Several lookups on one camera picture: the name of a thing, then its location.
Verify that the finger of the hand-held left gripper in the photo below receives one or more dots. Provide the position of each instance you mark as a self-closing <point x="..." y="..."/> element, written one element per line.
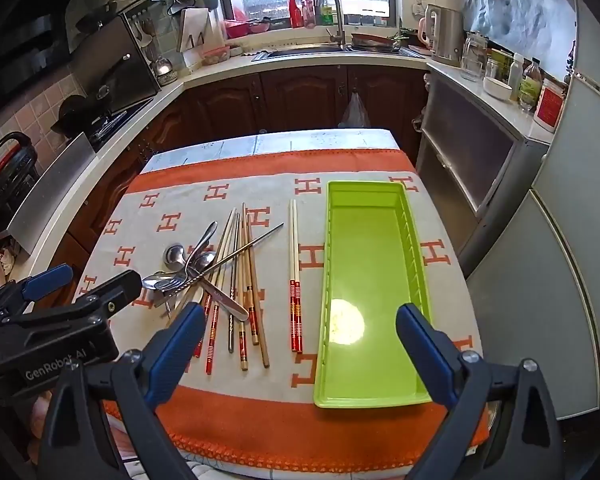
<point x="115" y="292"/>
<point x="50" y="277"/>

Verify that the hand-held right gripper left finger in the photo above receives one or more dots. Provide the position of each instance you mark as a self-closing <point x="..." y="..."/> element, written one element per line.
<point x="180" y="345"/>

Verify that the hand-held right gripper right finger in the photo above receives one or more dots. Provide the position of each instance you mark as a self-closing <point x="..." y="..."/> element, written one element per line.
<point x="425" y="355"/>

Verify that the golden brown chopstick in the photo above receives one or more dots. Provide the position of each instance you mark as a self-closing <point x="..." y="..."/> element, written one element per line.
<point x="253" y="325"/>
<point x="243" y="355"/>
<point x="262" y="345"/>

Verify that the green plastic tray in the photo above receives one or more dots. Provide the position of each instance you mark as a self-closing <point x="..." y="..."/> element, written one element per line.
<point x="365" y="260"/>

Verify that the stainless steel splash guard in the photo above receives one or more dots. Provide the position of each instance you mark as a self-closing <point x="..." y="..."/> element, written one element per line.
<point x="50" y="195"/>
<point x="120" y="55"/>

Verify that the orange printed blanket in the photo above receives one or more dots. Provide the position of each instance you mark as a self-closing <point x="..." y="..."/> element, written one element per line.
<point x="280" y="410"/>

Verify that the black wok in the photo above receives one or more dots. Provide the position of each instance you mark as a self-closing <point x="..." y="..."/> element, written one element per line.
<point x="77" y="112"/>

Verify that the gas stove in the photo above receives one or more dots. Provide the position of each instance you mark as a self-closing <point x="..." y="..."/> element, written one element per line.
<point x="115" y="122"/>

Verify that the grey refrigerator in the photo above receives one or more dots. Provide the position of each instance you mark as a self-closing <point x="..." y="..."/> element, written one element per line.
<point x="570" y="210"/>

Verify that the grey metal cupboard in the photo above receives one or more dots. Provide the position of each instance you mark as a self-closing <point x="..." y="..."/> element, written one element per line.
<point x="470" y="150"/>

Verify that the small steel kettle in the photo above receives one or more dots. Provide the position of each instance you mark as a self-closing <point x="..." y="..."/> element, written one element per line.
<point x="162" y="69"/>

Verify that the white kitchen countertop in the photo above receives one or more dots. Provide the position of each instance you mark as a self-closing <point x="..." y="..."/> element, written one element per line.
<point x="220" y="72"/>

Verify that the hanging plastic bag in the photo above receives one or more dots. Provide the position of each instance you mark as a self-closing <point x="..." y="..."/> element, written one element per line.
<point x="355" y="112"/>

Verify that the pink container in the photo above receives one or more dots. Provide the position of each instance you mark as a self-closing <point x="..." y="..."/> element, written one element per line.
<point x="215" y="55"/>

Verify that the brown wooden kitchen cabinets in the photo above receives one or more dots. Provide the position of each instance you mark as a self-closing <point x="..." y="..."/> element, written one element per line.
<point x="290" y="100"/>

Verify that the white bowl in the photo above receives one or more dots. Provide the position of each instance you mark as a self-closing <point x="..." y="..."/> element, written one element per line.
<point x="497" y="89"/>

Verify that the white cutting board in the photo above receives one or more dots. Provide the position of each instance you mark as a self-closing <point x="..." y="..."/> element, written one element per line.
<point x="192" y="27"/>

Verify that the red label container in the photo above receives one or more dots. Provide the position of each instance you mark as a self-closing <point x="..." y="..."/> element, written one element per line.
<point x="552" y="105"/>

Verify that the plastic bottle with green label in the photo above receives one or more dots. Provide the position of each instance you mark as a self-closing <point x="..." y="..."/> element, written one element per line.
<point x="530" y="87"/>

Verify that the pink basin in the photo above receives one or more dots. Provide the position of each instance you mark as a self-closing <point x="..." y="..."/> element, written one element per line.
<point x="240" y="29"/>

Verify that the white cap bottle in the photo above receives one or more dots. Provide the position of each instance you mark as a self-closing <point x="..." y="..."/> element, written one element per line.
<point x="516" y="75"/>

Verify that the glass jar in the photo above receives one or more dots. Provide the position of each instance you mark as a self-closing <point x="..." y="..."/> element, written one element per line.
<point x="475" y="57"/>

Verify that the steel kitchen sink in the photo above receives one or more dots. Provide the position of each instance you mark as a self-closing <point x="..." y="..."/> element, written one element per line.
<point x="305" y="52"/>

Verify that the frying pan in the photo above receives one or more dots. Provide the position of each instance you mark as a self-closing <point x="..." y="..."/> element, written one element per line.
<point x="375" y="41"/>

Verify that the stainless steel electric kettle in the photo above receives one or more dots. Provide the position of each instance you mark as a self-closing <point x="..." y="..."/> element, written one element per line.
<point x="442" y="35"/>

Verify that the red spray bottle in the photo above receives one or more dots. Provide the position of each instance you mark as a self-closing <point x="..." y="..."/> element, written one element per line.
<point x="296" y="10"/>

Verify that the pink bottle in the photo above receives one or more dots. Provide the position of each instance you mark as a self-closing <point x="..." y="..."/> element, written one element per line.
<point x="308" y="10"/>

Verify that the green dish soap bottle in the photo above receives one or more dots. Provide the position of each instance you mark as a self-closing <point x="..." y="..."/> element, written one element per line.
<point x="326" y="12"/>

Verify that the steel kitchen faucet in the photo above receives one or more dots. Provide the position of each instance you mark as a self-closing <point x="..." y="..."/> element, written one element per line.
<point x="336" y="15"/>

